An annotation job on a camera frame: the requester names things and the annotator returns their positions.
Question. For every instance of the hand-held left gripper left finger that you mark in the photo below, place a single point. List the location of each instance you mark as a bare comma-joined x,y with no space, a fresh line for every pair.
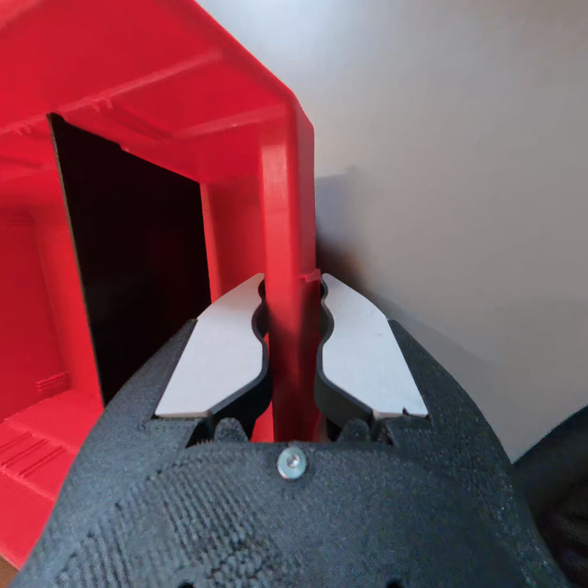
216,363

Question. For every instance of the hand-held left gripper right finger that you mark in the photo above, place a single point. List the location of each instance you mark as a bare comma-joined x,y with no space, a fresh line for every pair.
367,363

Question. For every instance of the red plastic bin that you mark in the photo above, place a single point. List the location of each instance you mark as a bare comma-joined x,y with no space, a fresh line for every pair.
138,59

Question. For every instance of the black bin divider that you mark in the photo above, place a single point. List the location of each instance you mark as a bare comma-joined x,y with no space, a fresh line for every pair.
138,266

